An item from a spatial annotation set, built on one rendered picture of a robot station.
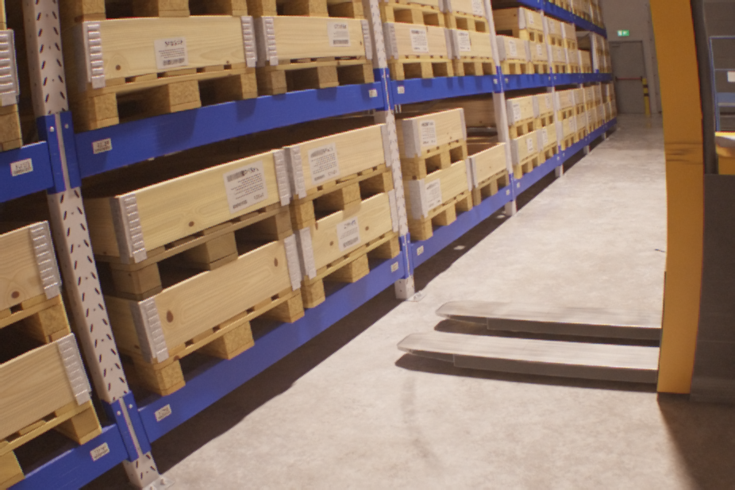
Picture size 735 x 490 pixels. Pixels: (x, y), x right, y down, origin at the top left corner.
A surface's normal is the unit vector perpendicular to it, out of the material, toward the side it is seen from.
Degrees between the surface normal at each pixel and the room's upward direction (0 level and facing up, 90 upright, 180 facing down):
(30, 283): 90
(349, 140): 90
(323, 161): 90
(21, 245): 90
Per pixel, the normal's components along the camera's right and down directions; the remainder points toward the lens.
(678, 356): -0.52, 0.29
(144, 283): 0.83, 0.04
